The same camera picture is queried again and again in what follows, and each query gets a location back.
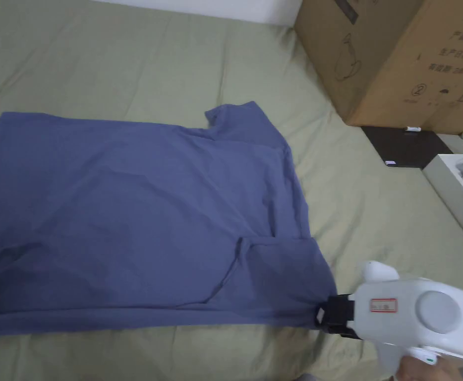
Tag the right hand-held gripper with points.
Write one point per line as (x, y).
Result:
(414, 313)

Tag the blue shirt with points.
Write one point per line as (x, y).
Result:
(128, 214)

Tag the person's right hand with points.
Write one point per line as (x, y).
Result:
(426, 368)

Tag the white open box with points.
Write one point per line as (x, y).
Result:
(449, 190)

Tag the flat dark box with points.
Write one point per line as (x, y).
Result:
(406, 149)

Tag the small white tube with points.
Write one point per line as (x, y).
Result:
(412, 129)

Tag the brown cardboard carton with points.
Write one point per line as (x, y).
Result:
(390, 59)

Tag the bed with pale green sheet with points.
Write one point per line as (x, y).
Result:
(144, 55)

